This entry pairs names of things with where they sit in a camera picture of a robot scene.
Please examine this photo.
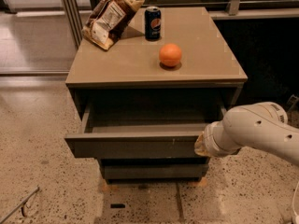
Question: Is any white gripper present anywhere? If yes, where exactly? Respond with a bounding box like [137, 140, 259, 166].
[194, 121, 242, 158]

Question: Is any grey top drawer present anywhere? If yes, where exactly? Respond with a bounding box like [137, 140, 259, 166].
[65, 102, 226, 159]

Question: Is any grey drawer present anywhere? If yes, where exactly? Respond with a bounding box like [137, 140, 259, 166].
[99, 158, 208, 181]
[65, 102, 226, 159]

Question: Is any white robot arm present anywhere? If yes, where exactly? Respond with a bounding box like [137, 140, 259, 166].
[194, 102, 299, 166]

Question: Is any grey drawer cabinet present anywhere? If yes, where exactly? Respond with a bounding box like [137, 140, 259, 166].
[64, 6, 249, 185]

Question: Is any grey lower drawer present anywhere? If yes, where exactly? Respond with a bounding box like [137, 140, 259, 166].
[99, 158, 208, 181]

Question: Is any orange fruit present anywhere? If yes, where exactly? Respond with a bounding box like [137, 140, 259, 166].
[159, 43, 182, 67]

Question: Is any small black floor object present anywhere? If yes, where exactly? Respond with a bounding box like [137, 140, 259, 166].
[110, 203, 125, 209]

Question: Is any blue pepsi can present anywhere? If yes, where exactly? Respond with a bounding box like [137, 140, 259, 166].
[144, 6, 162, 41]

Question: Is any brown chip bag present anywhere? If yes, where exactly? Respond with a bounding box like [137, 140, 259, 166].
[82, 0, 145, 50]

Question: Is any metal rod on floor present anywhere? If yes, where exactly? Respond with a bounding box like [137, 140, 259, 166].
[0, 186, 40, 224]

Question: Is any metal railing post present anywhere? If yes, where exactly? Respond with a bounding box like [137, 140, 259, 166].
[226, 0, 241, 16]

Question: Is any metal window frame post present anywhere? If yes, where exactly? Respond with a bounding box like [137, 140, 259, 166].
[61, 0, 82, 49]

